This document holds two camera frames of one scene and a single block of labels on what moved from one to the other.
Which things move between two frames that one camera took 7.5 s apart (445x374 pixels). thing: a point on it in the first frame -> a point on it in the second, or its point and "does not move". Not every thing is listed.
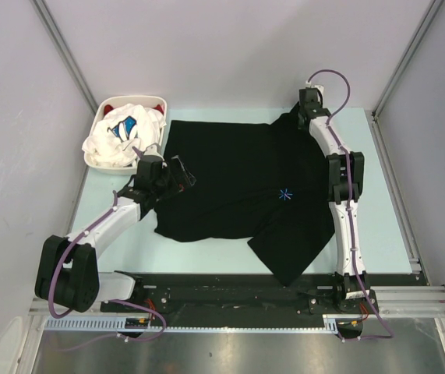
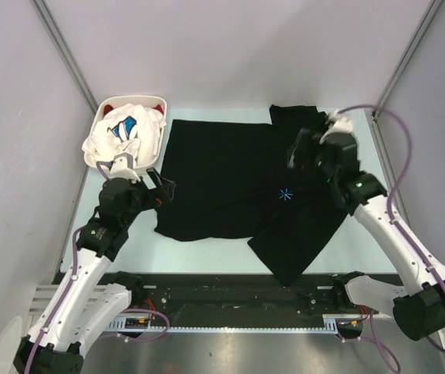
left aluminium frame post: (50, 23) does not move
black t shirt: (265, 185) does not move
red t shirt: (107, 108) does not move
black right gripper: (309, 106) -> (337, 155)
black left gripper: (188, 178) -> (166, 185)
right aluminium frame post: (433, 9) does not move
